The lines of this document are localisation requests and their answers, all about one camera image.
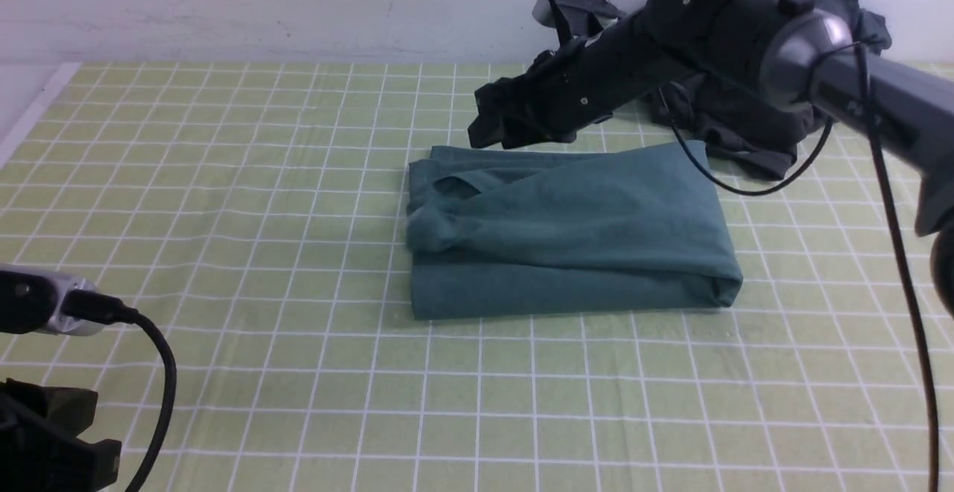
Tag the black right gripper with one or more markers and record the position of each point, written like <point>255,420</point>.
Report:
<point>588,80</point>

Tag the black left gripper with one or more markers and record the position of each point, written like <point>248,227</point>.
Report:
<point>40,445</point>

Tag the green long-sleeved shirt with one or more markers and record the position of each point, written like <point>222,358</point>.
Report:
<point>495,234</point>

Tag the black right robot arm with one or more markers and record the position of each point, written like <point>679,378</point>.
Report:
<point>787,53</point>

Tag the dark grey clothes pile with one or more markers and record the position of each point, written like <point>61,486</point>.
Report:
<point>732,123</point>

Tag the green checkered tablecloth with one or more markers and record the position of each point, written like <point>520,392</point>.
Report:
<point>255,212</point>

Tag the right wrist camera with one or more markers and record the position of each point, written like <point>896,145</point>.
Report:
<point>576,18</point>

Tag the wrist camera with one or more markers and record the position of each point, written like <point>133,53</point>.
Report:
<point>55,303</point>
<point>576,18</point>

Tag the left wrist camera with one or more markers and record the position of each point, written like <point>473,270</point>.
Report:
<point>55,303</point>

